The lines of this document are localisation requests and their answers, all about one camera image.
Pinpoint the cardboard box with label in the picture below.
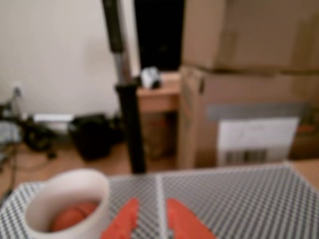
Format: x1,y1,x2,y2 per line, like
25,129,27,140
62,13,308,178
177,64,319,169

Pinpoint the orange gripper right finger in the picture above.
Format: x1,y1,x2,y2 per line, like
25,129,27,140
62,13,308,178
166,198,216,239

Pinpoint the wooden side table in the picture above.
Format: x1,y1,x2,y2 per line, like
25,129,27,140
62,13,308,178
136,72,181,161

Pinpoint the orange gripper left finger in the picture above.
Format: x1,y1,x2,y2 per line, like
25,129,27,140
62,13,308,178
100,198,140,239

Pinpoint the white shipping label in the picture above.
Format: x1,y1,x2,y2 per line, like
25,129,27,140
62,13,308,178
217,116,300,165

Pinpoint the orange mini basketball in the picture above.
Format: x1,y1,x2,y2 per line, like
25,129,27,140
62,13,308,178
50,201,100,232

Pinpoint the plain cardboard box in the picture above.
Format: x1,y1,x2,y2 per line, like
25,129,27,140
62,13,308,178
180,0,319,73

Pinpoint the white paper cup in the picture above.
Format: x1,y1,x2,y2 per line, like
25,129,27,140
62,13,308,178
24,168,111,239

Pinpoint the black tripod stand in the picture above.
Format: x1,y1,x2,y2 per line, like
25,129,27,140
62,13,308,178
101,0,147,174

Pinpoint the black bag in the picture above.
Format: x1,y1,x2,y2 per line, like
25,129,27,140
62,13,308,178
68,113,124,162

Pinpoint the small white-black object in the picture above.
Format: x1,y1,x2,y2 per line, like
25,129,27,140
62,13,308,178
140,66,163,90

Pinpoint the white power strip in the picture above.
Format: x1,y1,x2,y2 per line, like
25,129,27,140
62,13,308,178
31,113,73,124

